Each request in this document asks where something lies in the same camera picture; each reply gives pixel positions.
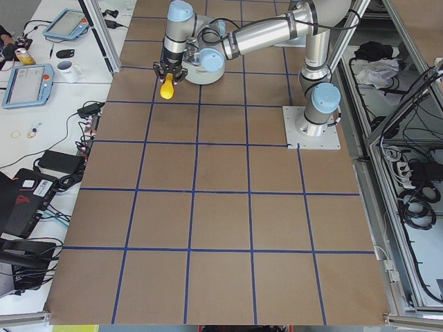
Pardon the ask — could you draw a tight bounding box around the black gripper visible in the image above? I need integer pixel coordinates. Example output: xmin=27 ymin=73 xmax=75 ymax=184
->
xmin=153 ymin=48 xmax=188 ymax=85

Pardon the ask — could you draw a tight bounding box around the black cable coil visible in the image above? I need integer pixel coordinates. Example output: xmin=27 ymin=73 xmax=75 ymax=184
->
xmin=397 ymin=188 xmax=437 ymax=230

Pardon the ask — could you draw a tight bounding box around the yellow corn cob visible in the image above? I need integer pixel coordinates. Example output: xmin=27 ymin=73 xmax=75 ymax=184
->
xmin=160 ymin=73 xmax=174 ymax=100

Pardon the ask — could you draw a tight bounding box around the near teach pendant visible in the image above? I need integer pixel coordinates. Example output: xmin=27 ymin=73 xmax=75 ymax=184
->
xmin=2 ymin=64 xmax=54 ymax=109

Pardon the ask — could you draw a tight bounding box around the black laptop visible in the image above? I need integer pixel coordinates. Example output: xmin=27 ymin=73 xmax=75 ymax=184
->
xmin=1 ymin=168 xmax=58 ymax=239

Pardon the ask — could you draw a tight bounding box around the black power adapter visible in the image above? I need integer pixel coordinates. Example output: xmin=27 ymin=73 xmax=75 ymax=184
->
xmin=37 ymin=150 xmax=84 ymax=174

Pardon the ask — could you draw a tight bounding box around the far teach pendant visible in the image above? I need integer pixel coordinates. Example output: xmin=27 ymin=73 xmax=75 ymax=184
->
xmin=43 ymin=8 xmax=89 ymax=40

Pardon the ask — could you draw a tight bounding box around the white mug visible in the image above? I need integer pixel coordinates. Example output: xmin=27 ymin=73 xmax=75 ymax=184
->
xmin=57 ymin=60 xmax=84 ymax=83

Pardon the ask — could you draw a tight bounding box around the mint green electric pot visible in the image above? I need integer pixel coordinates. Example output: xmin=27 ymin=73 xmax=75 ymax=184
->
xmin=182 ymin=48 xmax=226 ymax=85

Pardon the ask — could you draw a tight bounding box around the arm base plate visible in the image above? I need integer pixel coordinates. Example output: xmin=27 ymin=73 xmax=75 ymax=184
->
xmin=282 ymin=106 xmax=341 ymax=150
xmin=274 ymin=36 xmax=306 ymax=48

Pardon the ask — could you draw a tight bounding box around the black round case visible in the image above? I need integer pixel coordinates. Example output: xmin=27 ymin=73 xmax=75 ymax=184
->
xmin=56 ymin=49 xmax=75 ymax=59

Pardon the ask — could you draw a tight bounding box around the teach pendant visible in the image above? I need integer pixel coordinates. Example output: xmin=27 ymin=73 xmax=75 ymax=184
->
xmin=43 ymin=8 xmax=89 ymax=40
xmin=2 ymin=64 xmax=54 ymax=109

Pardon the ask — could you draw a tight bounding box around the white cloth pile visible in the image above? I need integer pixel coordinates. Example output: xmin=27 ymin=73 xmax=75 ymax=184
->
xmin=356 ymin=59 xmax=399 ymax=89

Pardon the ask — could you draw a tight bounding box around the yellow drink can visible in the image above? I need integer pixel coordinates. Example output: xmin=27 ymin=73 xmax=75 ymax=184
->
xmin=15 ymin=48 xmax=36 ymax=66

